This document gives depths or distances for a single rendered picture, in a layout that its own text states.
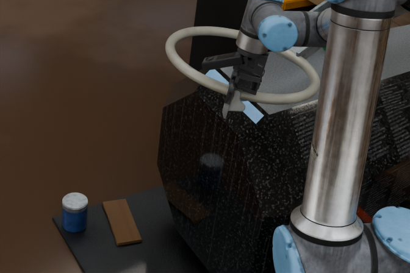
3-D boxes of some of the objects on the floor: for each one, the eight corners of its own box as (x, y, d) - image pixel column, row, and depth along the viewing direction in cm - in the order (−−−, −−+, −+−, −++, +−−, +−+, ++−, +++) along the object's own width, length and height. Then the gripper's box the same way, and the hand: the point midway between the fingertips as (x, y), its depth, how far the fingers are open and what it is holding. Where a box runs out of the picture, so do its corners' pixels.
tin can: (79, 212, 315) (80, 189, 308) (91, 227, 309) (92, 203, 302) (57, 220, 310) (57, 197, 302) (69, 236, 304) (69, 212, 296)
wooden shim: (102, 204, 321) (102, 202, 320) (125, 200, 324) (125, 198, 324) (117, 245, 302) (117, 243, 302) (141, 242, 306) (141, 239, 305)
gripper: (266, 61, 203) (244, 130, 213) (271, 46, 214) (251, 111, 224) (235, 52, 204) (215, 120, 213) (241, 37, 214) (222, 103, 224)
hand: (225, 109), depth 218 cm, fingers closed on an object, 5 cm apart
